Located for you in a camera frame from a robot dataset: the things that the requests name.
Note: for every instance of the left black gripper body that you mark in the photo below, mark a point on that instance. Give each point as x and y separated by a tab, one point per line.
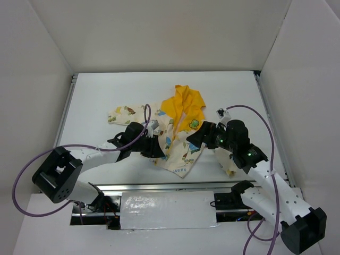
148	146

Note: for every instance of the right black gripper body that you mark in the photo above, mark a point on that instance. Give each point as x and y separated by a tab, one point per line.
207	134

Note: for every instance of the yellow cream printed kids jacket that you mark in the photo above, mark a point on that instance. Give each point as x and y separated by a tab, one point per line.
178	117

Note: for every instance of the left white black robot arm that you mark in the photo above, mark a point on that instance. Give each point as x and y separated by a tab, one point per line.
58	175

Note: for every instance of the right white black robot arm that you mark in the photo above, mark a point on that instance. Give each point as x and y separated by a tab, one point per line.
300	225

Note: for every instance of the white foil cover plate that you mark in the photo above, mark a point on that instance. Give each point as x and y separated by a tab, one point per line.
167	210

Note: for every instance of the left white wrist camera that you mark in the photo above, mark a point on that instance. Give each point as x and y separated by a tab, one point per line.
154	128

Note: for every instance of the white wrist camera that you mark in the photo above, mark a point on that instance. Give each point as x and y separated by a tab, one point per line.
224	116
154	128

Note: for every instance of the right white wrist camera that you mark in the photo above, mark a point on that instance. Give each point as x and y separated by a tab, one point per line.
224	116

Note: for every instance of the aluminium front rail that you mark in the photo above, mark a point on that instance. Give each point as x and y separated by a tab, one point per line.
116	189

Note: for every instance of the right aluminium side rail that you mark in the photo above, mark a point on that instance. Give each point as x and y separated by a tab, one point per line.
270	115

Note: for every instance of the aluminium side rail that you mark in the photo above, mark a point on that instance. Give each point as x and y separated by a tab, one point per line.
270	115
65	110

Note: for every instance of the left aluminium side rail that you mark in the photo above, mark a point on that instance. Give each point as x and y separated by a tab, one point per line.
65	110

